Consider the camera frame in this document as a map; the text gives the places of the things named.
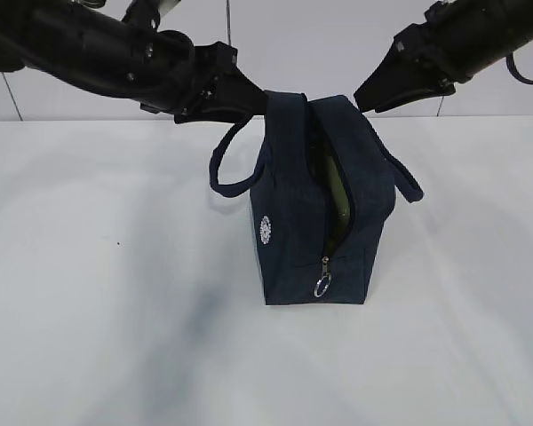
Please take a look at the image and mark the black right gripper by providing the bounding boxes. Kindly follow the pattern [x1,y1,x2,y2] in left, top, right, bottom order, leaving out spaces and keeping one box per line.
[354,12,475,113]

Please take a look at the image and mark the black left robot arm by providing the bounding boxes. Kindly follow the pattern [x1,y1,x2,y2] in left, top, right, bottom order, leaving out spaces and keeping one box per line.
[0,1,268,123]

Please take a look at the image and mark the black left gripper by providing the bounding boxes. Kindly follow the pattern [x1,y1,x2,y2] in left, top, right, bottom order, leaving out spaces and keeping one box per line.
[139,42,267,124]

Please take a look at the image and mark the glass container with green lid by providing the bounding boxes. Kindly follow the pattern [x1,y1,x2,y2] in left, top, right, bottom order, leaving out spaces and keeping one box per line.
[309,137,351,257]

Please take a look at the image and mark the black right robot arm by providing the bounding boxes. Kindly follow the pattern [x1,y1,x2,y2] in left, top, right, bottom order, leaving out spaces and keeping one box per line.
[354,0,533,113]

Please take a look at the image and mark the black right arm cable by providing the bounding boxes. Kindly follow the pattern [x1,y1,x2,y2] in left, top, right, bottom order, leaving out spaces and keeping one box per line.
[505,48,533,86]

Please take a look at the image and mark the navy blue lunch bag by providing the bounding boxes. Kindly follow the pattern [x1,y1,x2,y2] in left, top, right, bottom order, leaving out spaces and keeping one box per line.
[209,91,424,305]

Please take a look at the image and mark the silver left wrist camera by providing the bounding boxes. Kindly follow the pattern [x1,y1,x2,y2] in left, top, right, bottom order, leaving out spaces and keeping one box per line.
[119,0,181,32]

